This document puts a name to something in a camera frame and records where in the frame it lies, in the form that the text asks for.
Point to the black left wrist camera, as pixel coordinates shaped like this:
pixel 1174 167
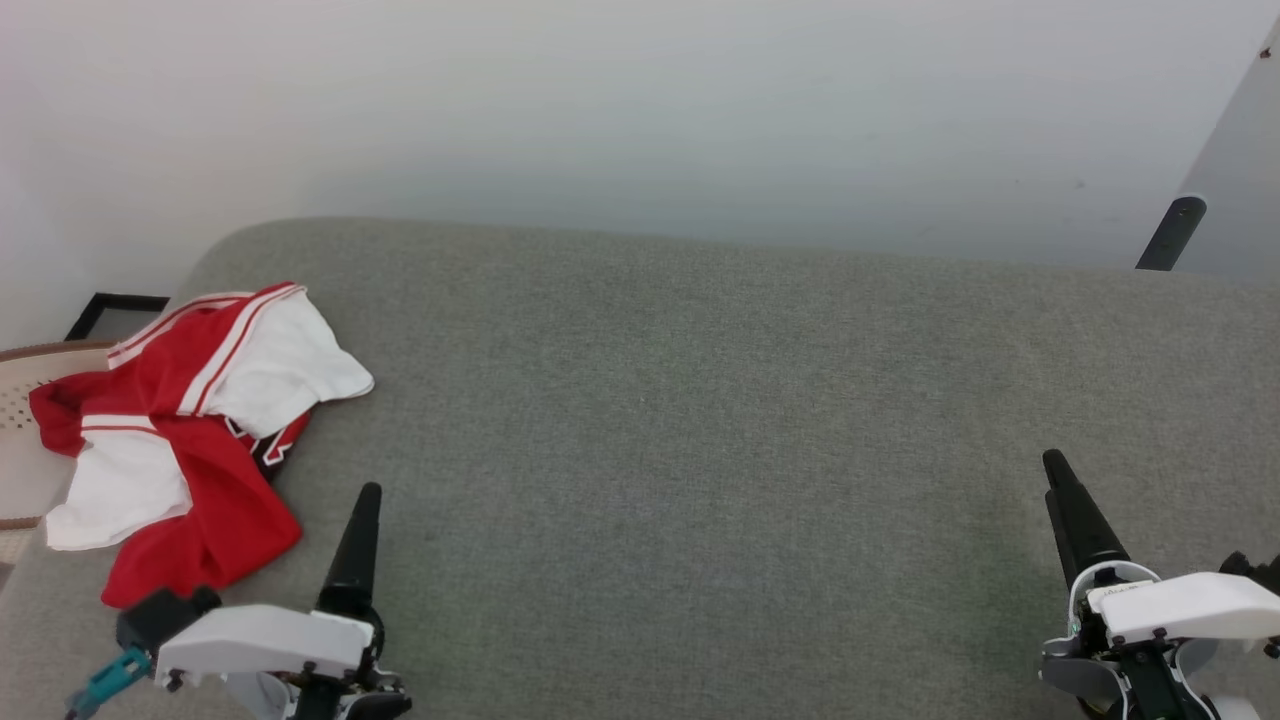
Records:
pixel 160 615

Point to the black rectangular frame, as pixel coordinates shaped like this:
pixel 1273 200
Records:
pixel 135 300

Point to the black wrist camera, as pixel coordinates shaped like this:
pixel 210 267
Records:
pixel 1255 570
pixel 160 615

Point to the red and white jersey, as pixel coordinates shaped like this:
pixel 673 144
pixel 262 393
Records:
pixel 220 500

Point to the beige laundry basket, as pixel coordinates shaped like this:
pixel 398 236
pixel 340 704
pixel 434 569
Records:
pixel 20 460

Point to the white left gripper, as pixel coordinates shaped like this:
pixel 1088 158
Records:
pixel 270 640

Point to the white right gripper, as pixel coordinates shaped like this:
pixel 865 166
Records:
pixel 1180 605

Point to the grey slanted panel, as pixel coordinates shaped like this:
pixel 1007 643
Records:
pixel 1245 170

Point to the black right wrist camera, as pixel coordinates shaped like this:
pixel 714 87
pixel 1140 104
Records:
pixel 1255 570

